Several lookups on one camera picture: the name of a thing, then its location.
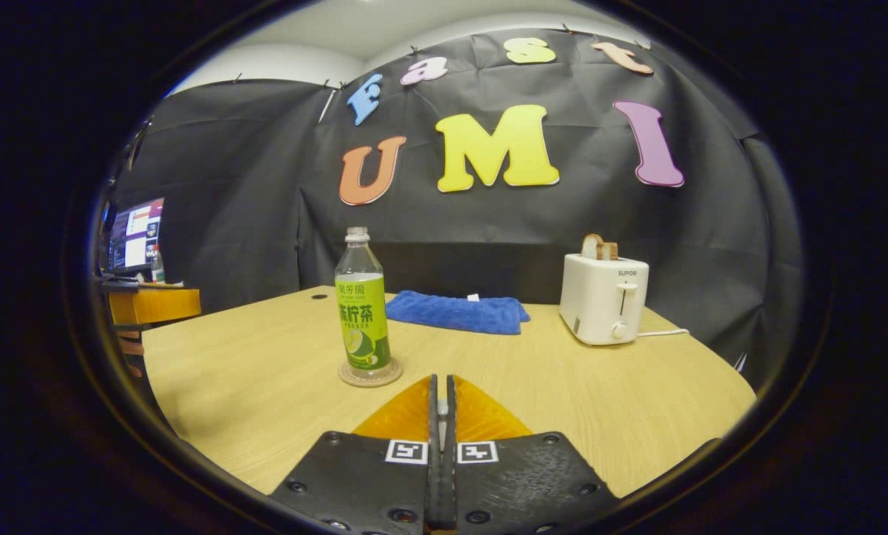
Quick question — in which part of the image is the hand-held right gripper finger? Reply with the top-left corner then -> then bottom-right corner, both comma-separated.
268,374 -> 440,533
446,374 -> 620,534

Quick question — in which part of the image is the round wooden coaster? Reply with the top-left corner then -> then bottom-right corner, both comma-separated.
338,358 -> 404,389

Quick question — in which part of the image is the green label water bottle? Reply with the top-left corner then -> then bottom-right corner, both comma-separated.
334,227 -> 393,372

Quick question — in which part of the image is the computer monitor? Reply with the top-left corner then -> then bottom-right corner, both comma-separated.
107,196 -> 166,273

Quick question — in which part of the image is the blue towel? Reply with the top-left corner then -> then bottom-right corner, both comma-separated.
385,290 -> 532,336

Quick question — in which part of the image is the white toaster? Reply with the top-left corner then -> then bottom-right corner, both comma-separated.
559,253 -> 650,347

